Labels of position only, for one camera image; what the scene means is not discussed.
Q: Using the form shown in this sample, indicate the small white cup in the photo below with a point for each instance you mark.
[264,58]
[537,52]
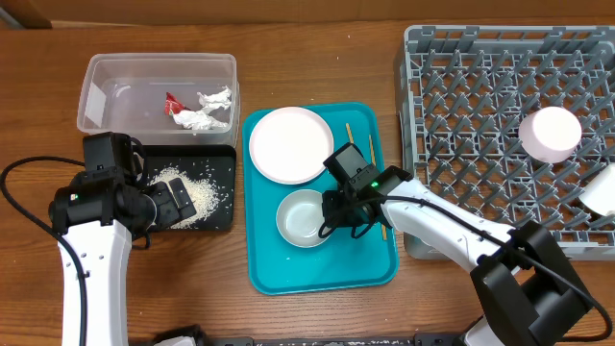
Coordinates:
[598,195]

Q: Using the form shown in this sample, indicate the grey dishwasher rack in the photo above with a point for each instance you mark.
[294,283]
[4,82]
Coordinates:
[463,91]

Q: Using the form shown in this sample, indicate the teal serving tray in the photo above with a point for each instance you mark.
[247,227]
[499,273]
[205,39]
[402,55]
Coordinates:
[278,267]

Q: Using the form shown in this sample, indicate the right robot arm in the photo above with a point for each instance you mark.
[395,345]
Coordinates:
[529,292]

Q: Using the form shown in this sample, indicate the white napkin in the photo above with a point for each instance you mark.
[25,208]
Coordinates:
[202,119]

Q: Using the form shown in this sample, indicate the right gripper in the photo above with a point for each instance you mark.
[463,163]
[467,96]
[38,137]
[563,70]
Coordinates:
[336,213]

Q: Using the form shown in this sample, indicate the large white plate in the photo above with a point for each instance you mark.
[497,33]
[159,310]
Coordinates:
[289,145]

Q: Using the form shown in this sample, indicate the clear plastic bin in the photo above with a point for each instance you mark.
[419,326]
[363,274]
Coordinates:
[126,93]

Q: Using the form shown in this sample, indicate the grey bowl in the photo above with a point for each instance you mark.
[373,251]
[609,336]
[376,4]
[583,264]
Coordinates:
[299,218]

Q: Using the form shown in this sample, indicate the white rice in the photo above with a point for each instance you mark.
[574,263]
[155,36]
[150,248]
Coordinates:
[211,189]

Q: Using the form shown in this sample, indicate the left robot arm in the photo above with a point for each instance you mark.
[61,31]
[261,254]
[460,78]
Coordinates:
[97,218]

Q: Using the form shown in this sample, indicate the red snack wrapper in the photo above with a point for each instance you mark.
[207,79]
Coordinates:
[172,105]

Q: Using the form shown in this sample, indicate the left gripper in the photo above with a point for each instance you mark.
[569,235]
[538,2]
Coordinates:
[171,211]

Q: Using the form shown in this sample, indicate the medium white bowl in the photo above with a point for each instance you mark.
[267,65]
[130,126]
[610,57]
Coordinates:
[550,135]

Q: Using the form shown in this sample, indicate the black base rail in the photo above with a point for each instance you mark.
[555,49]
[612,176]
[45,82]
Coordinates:
[201,338]

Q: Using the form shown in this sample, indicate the black plastic tray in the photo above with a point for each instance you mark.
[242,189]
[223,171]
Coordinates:
[157,155]

